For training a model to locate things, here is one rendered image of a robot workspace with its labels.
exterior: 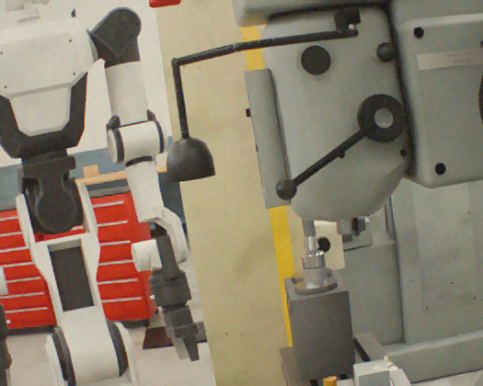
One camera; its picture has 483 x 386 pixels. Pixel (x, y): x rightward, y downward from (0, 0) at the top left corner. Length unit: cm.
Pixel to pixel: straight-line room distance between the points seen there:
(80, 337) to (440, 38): 102
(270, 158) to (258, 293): 185
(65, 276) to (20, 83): 45
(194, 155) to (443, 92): 39
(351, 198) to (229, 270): 186
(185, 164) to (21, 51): 68
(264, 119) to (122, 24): 71
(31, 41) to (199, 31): 130
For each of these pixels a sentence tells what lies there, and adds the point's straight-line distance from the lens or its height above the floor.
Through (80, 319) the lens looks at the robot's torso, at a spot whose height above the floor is 110.
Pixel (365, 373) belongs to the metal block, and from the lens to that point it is 127.
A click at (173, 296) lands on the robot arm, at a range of 185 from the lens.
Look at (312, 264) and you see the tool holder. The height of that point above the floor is 116.
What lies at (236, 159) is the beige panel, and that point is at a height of 130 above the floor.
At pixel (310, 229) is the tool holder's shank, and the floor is 123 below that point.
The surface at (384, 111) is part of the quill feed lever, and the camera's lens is 116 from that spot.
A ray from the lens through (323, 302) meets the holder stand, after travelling 166.
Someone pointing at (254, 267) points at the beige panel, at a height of 90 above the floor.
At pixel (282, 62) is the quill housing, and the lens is 120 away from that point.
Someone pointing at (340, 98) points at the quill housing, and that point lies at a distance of 119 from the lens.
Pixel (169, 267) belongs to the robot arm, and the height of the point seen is 117.
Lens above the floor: 151
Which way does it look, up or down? 6 degrees down
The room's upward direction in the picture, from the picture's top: 9 degrees counter-clockwise
